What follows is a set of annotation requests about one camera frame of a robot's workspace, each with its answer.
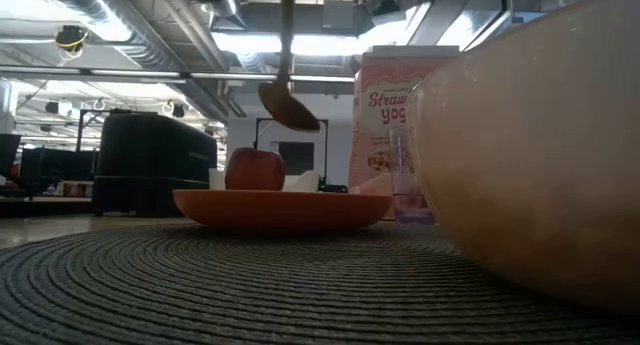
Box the red apple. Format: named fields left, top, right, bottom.
left=224, top=145, right=288, bottom=192

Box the wooden spoon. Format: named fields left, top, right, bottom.
left=256, top=0, right=322, bottom=133

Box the pink strawberry yogurt cereal box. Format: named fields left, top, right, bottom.
left=347, top=45, right=462, bottom=222

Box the clear drinking glass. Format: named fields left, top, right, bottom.
left=387, top=124, right=437, bottom=226

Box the white container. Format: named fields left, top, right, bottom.
left=207, top=167, right=322, bottom=194

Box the orange plate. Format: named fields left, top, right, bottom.
left=172, top=188, right=395, bottom=232

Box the ceiling light panel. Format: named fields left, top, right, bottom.
left=210, top=31, right=362, bottom=57

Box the long tube light fixture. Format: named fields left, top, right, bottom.
left=0, top=64, right=357, bottom=84

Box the grey woven round placemat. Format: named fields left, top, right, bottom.
left=0, top=219, right=640, bottom=345

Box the black toaster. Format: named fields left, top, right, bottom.
left=91, top=109, right=219, bottom=218

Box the translucent pink bowl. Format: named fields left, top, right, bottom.
left=405, top=0, right=640, bottom=317

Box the red cup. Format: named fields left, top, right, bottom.
left=61, top=180, right=94, bottom=198

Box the dark monitor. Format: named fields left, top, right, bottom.
left=0, top=133, right=23, bottom=182

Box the black frame stand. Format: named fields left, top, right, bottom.
left=253, top=116, right=330, bottom=187

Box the silver air duct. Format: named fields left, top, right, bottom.
left=208, top=0, right=247, bottom=30

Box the ceiling camera with yellow cable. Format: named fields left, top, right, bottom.
left=53, top=24, right=91, bottom=55

